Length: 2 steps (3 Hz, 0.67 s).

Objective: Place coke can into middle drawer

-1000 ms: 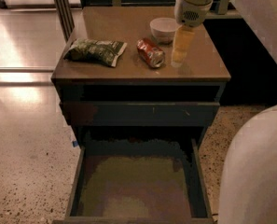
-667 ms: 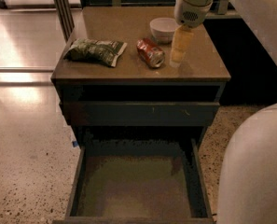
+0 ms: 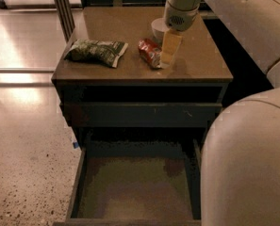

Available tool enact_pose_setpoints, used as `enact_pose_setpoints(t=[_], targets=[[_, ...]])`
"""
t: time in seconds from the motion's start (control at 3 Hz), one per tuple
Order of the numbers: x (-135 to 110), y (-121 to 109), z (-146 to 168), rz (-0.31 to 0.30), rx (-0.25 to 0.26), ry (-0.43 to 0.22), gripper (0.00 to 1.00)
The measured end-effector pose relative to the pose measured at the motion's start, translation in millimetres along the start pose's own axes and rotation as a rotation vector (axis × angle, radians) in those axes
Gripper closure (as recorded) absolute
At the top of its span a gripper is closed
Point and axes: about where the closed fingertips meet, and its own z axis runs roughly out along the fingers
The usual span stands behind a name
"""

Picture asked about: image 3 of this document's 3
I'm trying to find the red coke can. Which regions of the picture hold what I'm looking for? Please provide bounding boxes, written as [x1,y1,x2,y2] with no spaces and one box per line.
[138,39,161,69]

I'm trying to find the closed top drawer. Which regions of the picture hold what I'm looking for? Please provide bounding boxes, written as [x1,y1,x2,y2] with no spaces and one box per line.
[60,103,222,128]

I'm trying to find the dark wooden drawer cabinet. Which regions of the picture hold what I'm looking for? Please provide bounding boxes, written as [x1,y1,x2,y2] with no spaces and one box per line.
[52,7,233,136]

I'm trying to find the green chip bag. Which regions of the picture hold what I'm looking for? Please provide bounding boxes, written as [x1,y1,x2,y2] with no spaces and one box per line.
[64,39,128,68]

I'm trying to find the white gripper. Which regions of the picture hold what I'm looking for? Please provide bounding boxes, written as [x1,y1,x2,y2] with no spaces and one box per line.
[159,1,198,69]

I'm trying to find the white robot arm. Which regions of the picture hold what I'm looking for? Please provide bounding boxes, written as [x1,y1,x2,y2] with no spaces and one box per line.
[164,0,280,226]

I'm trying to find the white ceramic bowl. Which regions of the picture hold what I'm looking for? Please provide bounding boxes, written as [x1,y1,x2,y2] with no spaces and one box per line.
[151,18,168,42]

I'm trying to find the blue tape piece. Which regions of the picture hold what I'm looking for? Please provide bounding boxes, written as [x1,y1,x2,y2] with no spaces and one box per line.
[73,141,79,149]

